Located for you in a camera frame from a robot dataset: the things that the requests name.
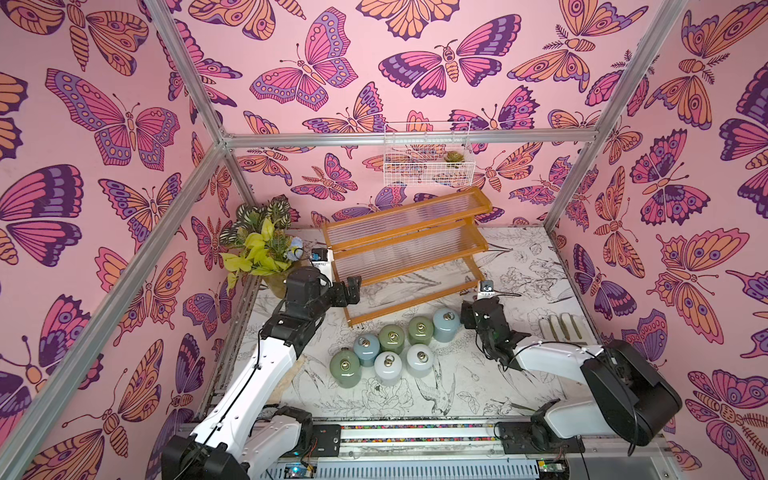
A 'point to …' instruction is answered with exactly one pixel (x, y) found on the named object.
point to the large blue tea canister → (366, 349)
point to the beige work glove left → (280, 388)
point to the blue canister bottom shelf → (445, 323)
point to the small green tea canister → (420, 330)
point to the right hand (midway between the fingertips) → (477, 301)
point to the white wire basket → (428, 165)
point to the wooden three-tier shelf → (410, 254)
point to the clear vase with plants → (261, 243)
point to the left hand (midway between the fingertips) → (348, 275)
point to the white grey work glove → (537, 316)
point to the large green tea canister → (344, 366)
